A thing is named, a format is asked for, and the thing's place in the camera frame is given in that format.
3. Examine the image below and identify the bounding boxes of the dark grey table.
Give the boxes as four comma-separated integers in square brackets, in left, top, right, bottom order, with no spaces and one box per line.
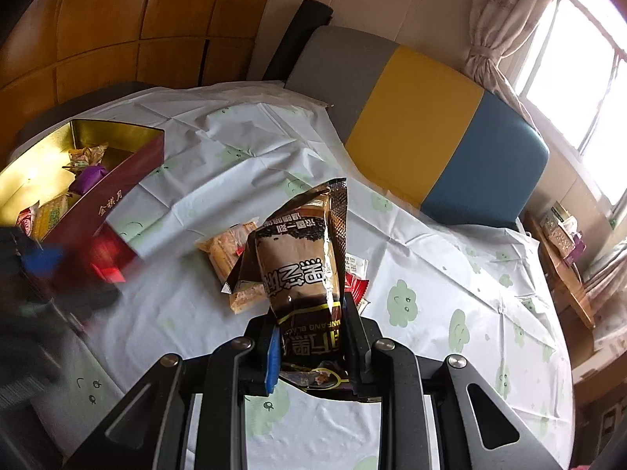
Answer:
[14,81,148,143]

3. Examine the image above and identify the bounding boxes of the clear peanut candy packet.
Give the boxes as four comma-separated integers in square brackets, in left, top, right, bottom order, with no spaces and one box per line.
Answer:
[63,143,109,173]

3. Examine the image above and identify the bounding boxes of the patterned tissue box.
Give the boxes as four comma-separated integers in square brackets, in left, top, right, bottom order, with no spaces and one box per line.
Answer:
[541,203,580,255]

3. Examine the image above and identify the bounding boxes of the window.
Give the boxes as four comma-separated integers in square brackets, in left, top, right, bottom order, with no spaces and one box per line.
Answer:
[514,0,627,206]

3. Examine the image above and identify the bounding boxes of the purple snack packet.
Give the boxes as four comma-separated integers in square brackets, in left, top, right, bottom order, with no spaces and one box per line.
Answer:
[72,166,109,194]

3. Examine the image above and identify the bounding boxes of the wooden shelf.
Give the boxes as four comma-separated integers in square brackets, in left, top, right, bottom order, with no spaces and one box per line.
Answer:
[524,210,627,353]

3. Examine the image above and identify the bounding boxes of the red gold patterned snack packet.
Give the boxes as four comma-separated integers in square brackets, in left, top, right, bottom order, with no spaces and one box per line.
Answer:
[343,274,371,316]

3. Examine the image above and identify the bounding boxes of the grey yellow blue sofa backrest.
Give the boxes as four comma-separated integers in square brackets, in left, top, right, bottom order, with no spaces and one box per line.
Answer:
[285,26,549,226]

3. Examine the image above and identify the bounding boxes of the brown black sesame snack packet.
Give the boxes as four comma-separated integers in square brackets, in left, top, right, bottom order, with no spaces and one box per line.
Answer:
[221,177,361,392]

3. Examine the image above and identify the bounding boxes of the gold tin box maroon sides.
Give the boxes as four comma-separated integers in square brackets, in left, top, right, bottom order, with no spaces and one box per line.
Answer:
[0,118,166,255]

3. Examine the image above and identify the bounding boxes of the green yellow cracker packet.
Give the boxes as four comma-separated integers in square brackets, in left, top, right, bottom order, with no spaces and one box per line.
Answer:
[32,195,76,238]

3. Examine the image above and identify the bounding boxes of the cream patterned curtain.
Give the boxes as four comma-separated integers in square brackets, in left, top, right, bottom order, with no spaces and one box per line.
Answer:
[463,0,564,89]

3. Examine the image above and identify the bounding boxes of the red white snack packet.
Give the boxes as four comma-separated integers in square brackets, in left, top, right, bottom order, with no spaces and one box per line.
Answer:
[17,207,39,240]

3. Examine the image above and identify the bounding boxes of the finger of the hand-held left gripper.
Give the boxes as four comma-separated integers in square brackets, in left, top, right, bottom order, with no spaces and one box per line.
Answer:
[54,284,123,315]
[14,245,67,275]

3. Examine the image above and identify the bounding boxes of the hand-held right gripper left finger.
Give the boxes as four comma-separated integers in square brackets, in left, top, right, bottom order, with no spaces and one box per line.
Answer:
[63,318,284,470]

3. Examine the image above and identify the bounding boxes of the white tablecloth green cloud print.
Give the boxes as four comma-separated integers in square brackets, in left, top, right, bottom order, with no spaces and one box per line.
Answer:
[10,85,576,470]

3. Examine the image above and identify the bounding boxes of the orange pastry packet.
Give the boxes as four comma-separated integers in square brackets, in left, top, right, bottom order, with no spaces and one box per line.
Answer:
[195,218,259,280]
[229,279,268,315]

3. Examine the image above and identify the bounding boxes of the purple pouch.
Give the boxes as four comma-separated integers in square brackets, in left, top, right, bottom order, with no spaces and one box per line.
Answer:
[565,232,587,268]

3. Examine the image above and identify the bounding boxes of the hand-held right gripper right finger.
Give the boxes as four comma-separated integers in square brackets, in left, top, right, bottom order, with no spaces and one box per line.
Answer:
[340,294,564,470]

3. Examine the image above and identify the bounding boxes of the wooden wardrobe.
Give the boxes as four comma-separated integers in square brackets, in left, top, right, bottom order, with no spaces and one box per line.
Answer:
[0,0,282,108]

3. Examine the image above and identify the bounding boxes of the black rolled mat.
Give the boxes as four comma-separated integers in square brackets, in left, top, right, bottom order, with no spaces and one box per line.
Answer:
[262,0,334,81]

